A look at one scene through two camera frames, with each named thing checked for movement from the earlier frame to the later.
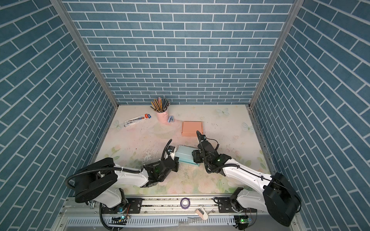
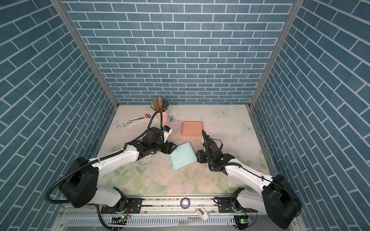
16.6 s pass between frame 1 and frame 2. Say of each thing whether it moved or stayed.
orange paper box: stayed
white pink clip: stayed
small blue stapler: stayed
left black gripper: moved
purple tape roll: stayed
